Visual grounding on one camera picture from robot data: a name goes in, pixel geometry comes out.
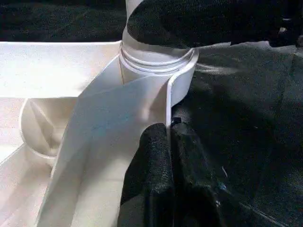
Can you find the black plastic mat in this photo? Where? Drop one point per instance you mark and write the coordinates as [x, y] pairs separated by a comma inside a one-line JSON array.
[[248, 130]]

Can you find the white plastic table top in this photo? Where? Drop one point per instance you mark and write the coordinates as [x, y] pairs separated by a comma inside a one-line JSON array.
[[47, 118]]

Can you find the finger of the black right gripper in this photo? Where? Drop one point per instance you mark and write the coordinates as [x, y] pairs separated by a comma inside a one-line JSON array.
[[189, 23]]

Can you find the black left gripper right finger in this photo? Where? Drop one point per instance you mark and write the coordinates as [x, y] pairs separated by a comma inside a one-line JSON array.
[[196, 184]]

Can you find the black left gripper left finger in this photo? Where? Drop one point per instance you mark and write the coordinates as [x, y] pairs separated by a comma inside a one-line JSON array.
[[151, 179]]

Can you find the white plastic table leg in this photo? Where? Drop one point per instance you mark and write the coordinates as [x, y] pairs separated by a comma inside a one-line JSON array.
[[151, 56]]

